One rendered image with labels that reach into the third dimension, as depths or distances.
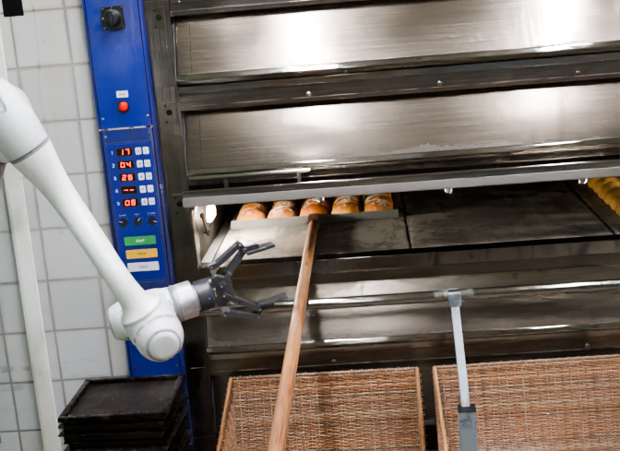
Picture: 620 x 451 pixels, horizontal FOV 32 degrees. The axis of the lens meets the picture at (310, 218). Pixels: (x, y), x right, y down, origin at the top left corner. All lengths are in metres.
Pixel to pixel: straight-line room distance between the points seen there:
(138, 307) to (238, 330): 0.80
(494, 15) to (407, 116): 0.36
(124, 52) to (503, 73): 1.03
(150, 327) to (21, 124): 0.52
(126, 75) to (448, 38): 0.88
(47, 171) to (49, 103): 0.69
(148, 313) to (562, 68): 1.33
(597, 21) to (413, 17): 0.49
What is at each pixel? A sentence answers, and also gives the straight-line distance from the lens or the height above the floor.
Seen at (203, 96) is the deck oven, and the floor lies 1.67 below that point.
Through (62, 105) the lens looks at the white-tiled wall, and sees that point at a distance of 3.08.
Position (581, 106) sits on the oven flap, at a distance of 3.03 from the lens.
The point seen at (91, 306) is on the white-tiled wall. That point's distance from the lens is 3.19.
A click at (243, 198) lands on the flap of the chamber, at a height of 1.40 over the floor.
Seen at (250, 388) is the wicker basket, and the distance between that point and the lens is 3.15.
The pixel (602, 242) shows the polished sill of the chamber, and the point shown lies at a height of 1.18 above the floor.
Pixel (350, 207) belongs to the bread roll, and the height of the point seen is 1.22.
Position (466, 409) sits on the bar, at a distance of 2.56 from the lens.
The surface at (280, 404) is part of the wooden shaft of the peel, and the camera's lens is 2.00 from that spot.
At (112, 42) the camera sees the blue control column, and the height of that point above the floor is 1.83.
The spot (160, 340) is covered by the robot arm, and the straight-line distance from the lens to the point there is 2.34.
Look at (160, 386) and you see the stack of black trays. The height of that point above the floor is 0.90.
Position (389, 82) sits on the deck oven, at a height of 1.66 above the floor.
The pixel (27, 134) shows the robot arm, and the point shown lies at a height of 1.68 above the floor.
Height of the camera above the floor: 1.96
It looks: 13 degrees down
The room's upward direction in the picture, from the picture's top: 5 degrees counter-clockwise
